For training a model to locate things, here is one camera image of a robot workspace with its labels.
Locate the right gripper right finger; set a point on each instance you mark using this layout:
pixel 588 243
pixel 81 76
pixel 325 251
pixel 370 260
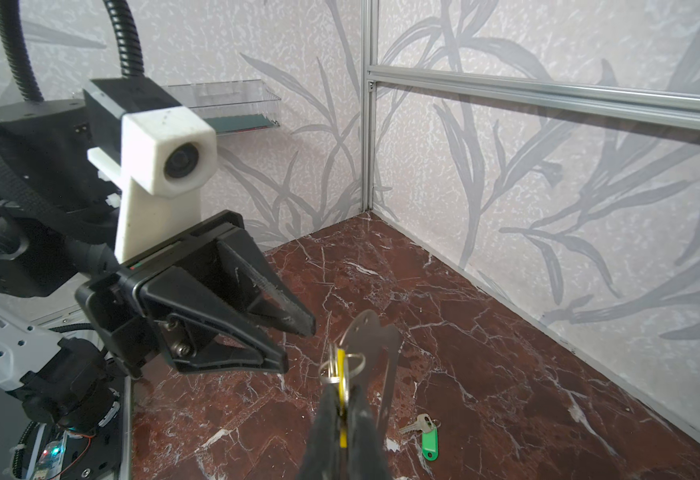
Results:
pixel 366 458

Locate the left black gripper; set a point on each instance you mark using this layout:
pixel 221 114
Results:
pixel 190 300

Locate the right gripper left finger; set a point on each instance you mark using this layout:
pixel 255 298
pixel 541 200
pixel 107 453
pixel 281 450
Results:
pixel 324 458

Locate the key with green tag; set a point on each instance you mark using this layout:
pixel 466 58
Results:
pixel 427 428

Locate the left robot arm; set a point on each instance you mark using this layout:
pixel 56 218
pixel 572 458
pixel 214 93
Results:
pixel 115 196

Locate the small circuit board left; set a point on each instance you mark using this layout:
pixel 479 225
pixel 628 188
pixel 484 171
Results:
pixel 41 452

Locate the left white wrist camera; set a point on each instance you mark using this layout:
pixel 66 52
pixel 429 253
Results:
pixel 156 151

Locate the clear plastic wall tray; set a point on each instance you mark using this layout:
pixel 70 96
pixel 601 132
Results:
pixel 232 106

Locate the aluminium frame corner post left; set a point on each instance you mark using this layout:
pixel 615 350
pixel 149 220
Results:
pixel 369 57

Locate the aluminium frame horizontal bar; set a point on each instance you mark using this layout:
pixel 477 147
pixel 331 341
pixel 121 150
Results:
pixel 655 107

